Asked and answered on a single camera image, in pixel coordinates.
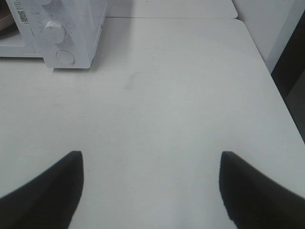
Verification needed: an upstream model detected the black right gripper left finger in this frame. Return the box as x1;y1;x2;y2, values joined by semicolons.
0;151;84;229

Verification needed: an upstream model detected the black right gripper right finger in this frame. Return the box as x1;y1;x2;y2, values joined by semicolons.
219;151;305;229

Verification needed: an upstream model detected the round white door-release button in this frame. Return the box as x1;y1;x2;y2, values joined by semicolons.
56;50;75;65

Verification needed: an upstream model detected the pink round plate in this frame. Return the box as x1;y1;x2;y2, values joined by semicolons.
0;0;14;31

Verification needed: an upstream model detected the white microwave oven body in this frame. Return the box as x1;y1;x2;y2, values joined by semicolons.
0;0;108;69

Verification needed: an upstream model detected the lower white microwave knob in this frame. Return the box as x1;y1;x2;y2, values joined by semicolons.
42;21;66;44

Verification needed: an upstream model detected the white microwave knob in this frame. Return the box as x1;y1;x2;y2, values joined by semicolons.
41;0;52;5
42;21;66;44

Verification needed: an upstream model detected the upper white microwave knob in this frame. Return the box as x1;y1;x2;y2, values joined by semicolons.
41;0;52;5

